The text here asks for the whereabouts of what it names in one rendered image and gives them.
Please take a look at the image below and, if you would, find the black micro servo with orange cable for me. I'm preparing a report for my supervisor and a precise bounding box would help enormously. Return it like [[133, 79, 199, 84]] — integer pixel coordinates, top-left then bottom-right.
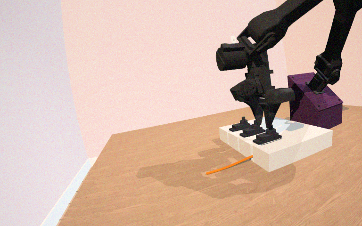
[[206, 125, 282, 175]]

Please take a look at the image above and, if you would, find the white flat rectangular block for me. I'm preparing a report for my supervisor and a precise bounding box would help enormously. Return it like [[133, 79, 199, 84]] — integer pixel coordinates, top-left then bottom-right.
[[219, 117, 333, 172]]

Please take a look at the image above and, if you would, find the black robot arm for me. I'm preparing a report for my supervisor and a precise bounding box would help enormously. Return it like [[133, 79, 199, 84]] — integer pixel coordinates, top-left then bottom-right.
[[216, 0, 362, 102]]

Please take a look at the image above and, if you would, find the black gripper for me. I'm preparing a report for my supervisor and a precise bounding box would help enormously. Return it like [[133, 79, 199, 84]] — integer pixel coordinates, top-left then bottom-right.
[[243, 66, 295, 128]]

